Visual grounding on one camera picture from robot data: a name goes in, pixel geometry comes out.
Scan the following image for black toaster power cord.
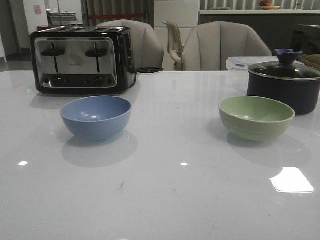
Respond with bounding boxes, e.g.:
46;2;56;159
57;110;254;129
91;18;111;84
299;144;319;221
128;66;164;89

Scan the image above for beige upholstered chair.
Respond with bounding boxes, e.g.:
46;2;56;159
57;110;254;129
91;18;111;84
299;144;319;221
97;19;164;68
182;21;272;71

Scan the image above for green bowl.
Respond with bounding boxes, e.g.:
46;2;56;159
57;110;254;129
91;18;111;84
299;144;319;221
219;96;295;142

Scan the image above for blue bowl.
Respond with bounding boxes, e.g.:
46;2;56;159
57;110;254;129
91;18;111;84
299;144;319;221
60;95;132;141

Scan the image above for white cabinet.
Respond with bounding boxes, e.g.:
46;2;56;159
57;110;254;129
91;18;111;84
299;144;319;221
153;0;200;71

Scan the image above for fruit plate on counter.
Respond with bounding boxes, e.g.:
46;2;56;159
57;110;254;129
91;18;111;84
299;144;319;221
258;0;281;10

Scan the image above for beige upholstered chair left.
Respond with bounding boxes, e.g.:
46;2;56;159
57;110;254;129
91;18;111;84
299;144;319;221
97;19;164;68

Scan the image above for metal trolley cart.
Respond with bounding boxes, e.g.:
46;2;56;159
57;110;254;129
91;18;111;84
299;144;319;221
46;9;77;27

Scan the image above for cream office chair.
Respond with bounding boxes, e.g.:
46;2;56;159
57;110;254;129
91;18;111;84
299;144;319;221
162;21;184;71

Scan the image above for clear plastic container blue lid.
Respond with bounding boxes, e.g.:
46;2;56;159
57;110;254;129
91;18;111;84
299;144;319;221
226;56;278;71

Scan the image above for dark blue cooking pot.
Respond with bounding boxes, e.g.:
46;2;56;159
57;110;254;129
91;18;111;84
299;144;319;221
247;73;320;116

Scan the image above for beige upholstered chair right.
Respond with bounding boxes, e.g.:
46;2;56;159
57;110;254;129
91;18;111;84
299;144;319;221
182;21;272;71

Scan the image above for glass pot lid blue knob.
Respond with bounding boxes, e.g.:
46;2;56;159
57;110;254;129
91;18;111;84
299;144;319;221
248;48;320;81

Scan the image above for black chrome four-slot toaster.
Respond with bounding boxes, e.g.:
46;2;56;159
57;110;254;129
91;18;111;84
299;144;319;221
29;26;137;95

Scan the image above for grey counter with white top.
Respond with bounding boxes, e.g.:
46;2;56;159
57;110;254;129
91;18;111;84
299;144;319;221
198;9;320;55

